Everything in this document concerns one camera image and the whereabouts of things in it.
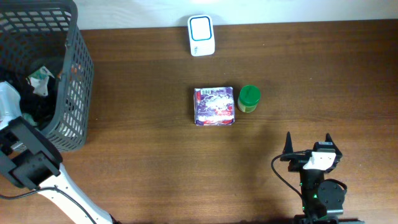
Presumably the green lid jar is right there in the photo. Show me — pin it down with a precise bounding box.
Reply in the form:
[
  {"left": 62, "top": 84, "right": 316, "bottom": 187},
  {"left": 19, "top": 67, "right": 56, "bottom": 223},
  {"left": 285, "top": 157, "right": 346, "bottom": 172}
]
[{"left": 238, "top": 85, "right": 261, "bottom": 113}]

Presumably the purple white sanitary pad pack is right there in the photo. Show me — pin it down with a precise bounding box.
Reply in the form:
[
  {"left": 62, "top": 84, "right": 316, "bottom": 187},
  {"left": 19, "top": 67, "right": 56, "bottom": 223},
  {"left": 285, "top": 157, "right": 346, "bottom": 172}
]
[{"left": 193, "top": 86, "right": 235, "bottom": 126}]

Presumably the small teal tissue packet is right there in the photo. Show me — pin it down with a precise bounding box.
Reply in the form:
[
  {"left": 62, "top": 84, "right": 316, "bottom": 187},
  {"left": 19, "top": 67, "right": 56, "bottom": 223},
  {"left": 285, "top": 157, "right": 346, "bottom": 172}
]
[{"left": 27, "top": 66, "right": 54, "bottom": 97}]

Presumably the orange small box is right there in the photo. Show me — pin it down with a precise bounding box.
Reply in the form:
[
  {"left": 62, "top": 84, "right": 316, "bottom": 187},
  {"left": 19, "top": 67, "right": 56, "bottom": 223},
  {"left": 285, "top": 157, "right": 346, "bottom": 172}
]
[{"left": 71, "top": 63, "right": 81, "bottom": 80}]

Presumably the teal wet wipes pack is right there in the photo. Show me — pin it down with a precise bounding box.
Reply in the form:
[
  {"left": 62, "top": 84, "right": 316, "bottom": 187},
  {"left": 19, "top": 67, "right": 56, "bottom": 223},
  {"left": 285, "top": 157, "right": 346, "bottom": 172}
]
[{"left": 22, "top": 113, "right": 38, "bottom": 127}]

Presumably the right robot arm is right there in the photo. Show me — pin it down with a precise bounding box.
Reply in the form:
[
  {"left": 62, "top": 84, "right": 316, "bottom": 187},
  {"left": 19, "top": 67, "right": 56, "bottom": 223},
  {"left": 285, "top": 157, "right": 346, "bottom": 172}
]
[{"left": 271, "top": 133, "right": 363, "bottom": 224}]

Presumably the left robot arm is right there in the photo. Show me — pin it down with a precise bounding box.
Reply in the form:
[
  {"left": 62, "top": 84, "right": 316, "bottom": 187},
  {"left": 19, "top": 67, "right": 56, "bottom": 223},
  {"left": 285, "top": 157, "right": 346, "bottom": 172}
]
[{"left": 1, "top": 82, "right": 118, "bottom": 224}]

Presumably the white barcode scanner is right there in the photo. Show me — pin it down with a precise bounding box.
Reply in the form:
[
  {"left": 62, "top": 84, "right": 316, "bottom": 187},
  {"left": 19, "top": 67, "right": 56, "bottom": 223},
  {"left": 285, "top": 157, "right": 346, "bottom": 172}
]
[{"left": 187, "top": 14, "right": 215, "bottom": 57}]

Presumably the grey plastic mesh basket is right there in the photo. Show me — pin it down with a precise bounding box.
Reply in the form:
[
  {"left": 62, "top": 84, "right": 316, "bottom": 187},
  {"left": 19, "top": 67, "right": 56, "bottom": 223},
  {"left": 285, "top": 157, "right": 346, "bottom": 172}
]
[{"left": 1, "top": 1, "right": 94, "bottom": 152}]

